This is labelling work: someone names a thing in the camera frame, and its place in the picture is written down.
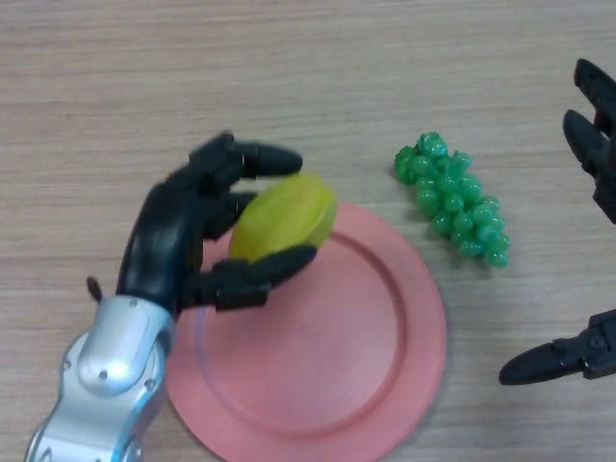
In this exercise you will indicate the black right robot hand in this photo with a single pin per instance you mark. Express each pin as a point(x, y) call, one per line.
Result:
point(597, 149)

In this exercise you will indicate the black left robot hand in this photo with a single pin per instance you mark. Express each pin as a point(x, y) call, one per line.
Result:
point(163, 240)

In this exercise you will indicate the yellow starfruit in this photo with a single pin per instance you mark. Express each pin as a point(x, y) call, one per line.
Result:
point(284, 216)

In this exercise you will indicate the pink round plate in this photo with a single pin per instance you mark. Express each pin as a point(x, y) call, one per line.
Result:
point(317, 337)

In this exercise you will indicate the green grape bunch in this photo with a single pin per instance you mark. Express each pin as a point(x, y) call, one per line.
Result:
point(454, 202)

